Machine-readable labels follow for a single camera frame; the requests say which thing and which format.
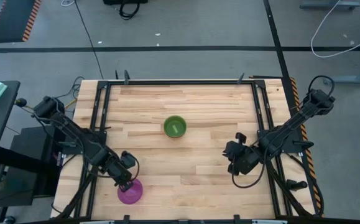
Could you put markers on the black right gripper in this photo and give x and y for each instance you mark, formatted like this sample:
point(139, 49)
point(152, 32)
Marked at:
point(246, 160)

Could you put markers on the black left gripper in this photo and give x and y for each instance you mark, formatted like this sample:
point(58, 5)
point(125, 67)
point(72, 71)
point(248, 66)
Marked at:
point(116, 169)

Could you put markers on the purple plastic bowl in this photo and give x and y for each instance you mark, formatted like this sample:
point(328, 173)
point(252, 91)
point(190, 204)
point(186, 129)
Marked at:
point(133, 196)

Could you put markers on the green plastic bowl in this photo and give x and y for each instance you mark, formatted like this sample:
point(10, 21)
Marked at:
point(175, 127)

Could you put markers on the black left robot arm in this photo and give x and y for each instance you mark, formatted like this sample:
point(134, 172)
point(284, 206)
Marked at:
point(74, 133)

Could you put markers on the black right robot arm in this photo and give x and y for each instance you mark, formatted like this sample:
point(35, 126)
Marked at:
point(291, 124)

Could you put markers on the black equipment box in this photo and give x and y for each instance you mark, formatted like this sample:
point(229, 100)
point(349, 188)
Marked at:
point(27, 140)

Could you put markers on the small black round knob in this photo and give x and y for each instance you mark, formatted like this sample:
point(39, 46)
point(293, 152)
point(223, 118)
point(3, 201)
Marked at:
point(20, 102)

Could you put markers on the black mat orange striped edge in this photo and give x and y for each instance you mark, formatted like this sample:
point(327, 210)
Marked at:
point(11, 18)

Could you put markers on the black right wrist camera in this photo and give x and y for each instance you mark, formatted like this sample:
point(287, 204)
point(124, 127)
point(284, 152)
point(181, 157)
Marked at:
point(241, 138)

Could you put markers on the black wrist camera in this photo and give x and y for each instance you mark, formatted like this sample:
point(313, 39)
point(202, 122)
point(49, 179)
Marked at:
point(241, 138)
point(128, 159)

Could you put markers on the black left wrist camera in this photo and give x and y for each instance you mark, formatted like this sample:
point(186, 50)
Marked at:
point(128, 159)

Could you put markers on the black frame clamp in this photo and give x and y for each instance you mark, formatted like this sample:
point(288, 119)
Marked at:
point(241, 78)
point(126, 77)

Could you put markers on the black metal table frame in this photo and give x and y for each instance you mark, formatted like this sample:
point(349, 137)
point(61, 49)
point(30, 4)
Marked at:
point(179, 82)

